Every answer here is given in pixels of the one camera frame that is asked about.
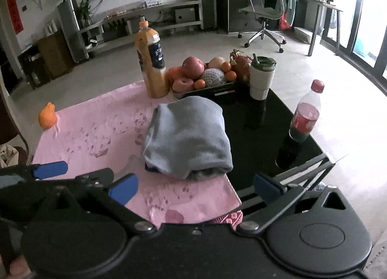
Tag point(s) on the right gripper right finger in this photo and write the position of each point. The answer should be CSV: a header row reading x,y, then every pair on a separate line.
x,y
270,190

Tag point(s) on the red wall couplet banner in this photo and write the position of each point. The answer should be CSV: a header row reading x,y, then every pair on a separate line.
x,y
15,16

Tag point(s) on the pink dog print blanket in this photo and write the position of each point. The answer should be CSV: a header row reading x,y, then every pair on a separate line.
x,y
107,132

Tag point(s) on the potted green plant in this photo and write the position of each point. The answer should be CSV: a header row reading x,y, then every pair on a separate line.
x,y
84,13

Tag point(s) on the small orange tangerine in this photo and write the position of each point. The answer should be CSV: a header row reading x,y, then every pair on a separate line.
x,y
199,84

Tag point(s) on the black desk with drawers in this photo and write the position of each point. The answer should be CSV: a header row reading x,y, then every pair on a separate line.
x,y
232,20

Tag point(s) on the left grey tower speaker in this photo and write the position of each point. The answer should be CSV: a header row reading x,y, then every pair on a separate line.
x,y
71,27

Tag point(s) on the bumpy orange citrus fruit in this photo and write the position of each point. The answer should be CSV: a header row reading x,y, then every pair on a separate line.
x,y
47,116

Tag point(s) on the brown wooden cabinet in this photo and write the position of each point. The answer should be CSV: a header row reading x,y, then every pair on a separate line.
x,y
56,54

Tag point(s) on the grey blue waffle sweater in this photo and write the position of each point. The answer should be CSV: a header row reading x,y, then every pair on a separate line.
x,y
187,139

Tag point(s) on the white tumbler green lid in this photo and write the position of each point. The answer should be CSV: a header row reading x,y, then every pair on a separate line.
x,y
262,71

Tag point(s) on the foam netted fruit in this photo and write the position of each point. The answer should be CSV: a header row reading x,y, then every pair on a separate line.
x,y
213,77

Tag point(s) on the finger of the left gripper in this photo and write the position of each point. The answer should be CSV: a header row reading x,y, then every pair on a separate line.
x,y
49,170

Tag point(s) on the red cola bottle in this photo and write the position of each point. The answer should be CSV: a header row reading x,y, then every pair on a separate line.
x,y
307,113

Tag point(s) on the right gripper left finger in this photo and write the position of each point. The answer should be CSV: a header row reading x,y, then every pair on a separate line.
x,y
124,189

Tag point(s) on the large red apple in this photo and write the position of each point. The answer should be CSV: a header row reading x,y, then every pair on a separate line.
x,y
193,67

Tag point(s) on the dark red dining chair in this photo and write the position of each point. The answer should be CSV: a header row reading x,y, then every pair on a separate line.
x,y
10,128

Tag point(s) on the black fruit tray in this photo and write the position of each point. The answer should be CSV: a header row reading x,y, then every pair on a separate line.
x,y
215,93

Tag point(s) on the folded clothes pile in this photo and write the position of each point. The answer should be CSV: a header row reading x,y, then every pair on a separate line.
x,y
9,156

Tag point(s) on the orange juice bottle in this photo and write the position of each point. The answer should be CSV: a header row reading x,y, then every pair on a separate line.
x,y
150,56

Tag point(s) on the mesh office chair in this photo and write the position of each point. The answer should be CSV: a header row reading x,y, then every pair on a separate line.
x,y
262,14

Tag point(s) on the red dragon fruit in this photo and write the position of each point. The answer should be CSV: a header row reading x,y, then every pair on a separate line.
x,y
241,64

